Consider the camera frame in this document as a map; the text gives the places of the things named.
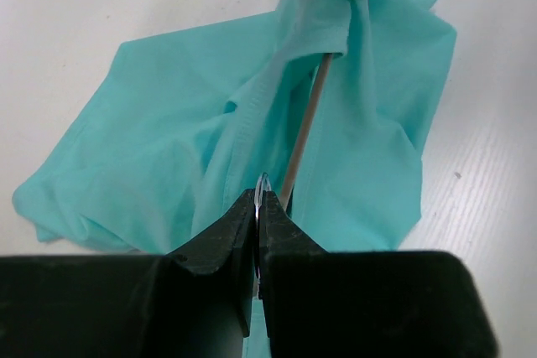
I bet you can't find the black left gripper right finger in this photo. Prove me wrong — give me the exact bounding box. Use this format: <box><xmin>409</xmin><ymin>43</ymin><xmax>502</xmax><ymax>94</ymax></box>
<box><xmin>258</xmin><ymin>191</ymin><xmax>499</xmax><ymax>357</ymax></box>

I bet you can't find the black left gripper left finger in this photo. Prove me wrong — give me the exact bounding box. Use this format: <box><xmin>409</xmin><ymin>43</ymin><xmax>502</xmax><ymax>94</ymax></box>
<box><xmin>1</xmin><ymin>190</ymin><xmax>254</xmax><ymax>357</ymax></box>

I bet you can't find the grey clothes hanger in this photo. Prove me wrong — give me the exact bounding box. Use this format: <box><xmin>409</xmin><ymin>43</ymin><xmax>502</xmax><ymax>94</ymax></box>
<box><xmin>251</xmin><ymin>52</ymin><xmax>336</xmax><ymax>292</ymax></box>

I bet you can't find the teal t shirt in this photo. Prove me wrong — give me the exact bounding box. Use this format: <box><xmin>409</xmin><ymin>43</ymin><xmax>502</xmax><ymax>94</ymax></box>
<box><xmin>10</xmin><ymin>0</ymin><xmax>458</xmax><ymax>358</ymax></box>

